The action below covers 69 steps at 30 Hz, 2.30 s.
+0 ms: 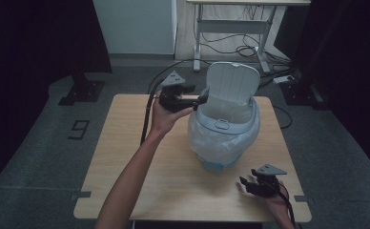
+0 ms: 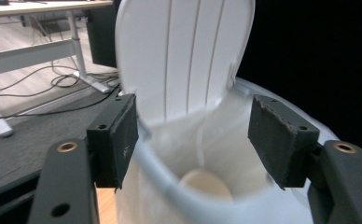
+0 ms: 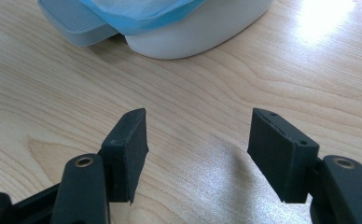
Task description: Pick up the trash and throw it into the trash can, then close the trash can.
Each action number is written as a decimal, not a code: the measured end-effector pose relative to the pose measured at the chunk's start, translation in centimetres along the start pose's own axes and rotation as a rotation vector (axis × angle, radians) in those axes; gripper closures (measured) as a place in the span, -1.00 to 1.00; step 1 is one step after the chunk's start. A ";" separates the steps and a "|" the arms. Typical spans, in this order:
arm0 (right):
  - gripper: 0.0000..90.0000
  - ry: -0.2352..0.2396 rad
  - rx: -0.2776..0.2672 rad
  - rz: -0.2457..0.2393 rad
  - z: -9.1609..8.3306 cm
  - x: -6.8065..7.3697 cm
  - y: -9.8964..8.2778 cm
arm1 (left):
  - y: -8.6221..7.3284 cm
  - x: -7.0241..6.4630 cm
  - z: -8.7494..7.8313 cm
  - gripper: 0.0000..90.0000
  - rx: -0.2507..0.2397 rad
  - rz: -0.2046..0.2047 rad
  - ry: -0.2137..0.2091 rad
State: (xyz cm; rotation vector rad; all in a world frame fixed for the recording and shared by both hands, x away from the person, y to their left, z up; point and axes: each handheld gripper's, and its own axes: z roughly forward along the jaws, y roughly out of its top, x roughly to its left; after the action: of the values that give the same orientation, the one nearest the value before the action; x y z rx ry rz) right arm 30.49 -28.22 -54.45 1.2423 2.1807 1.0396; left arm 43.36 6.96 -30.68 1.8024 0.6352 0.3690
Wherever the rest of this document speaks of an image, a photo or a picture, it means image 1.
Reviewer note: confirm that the dark curtain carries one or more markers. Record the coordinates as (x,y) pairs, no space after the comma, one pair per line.
(348,47)
(30,47)

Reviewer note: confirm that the white desk frame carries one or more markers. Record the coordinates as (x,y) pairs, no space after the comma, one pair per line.
(230,26)

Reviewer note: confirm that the black stand base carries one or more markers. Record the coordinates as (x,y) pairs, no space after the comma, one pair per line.
(300,95)
(83,90)

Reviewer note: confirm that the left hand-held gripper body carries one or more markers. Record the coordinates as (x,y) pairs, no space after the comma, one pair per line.
(170,98)

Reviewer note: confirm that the white power strip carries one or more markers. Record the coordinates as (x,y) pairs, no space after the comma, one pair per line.
(283,79)

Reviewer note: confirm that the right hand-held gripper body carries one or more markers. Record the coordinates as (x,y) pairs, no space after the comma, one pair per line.
(267,187)

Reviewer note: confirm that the pale grey partition panel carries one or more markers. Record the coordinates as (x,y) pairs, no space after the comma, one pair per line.
(135,25)

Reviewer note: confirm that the blue-grey lidded trash bin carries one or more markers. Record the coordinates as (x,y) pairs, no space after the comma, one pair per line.
(227,127)

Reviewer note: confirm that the clear plastic bin liner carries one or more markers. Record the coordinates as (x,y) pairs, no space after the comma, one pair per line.
(218,146)

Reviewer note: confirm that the person's left hand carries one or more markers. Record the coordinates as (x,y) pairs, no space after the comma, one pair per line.
(162,120)

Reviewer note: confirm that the person's right hand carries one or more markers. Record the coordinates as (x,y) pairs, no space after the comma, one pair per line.
(280,205)

